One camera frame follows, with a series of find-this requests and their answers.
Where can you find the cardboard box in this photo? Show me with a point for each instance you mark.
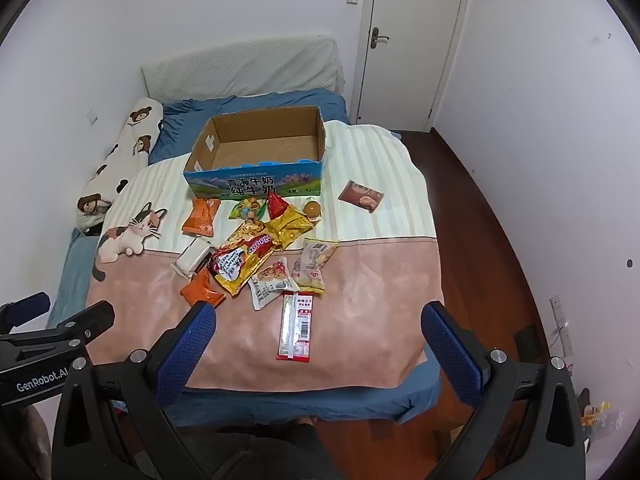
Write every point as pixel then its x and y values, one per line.
pixel 250 187

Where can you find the dark red snack packet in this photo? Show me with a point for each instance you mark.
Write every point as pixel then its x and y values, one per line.
pixel 227 262

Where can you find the white bear print pillow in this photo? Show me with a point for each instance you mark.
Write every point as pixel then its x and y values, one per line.
pixel 132 145

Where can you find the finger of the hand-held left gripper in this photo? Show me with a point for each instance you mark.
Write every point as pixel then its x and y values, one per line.
pixel 25 310
pixel 90 317

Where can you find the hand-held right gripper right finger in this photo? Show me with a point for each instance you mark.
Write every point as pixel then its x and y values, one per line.
pixel 450 355

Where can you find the white wall socket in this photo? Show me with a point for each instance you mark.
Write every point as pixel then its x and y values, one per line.
pixel 91 117

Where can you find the brown snack packet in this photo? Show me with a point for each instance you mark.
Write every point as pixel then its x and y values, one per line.
pixel 360 195

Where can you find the light blue cloth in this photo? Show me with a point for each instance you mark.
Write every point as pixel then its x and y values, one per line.
pixel 70 275

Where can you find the white headboard cushion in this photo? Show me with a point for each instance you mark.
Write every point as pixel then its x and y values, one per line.
pixel 240 67

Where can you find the white door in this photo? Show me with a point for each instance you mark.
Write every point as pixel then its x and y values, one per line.
pixel 415 45

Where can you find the small yellow snack packet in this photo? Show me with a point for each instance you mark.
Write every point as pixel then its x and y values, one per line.
pixel 292 225

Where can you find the green colourful candy packet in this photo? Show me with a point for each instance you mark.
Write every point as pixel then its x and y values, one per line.
pixel 247 208

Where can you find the blue bed sheet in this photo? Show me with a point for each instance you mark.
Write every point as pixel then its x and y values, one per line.
pixel 180 125

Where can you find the orange snack packet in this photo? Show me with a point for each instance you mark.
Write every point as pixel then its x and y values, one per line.
pixel 200 290
pixel 200 217

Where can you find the striped pink cat blanket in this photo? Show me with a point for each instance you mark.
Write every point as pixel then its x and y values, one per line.
pixel 370 280

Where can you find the white power strip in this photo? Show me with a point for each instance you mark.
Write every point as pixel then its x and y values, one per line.
pixel 561 322

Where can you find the large yellow snack bag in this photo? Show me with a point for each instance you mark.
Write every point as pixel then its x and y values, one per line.
pixel 250 247

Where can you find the long red white packet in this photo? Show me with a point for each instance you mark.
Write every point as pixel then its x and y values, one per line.
pixel 300 327

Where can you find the white snack packet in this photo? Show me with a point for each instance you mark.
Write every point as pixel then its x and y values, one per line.
pixel 192 257

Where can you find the white cookie packet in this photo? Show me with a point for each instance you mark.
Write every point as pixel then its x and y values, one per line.
pixel 270 282

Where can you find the beige snack packet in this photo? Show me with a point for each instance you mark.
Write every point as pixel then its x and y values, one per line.
pixel 312 265

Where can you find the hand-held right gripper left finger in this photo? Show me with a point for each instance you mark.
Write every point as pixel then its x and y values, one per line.
pixel 190 350

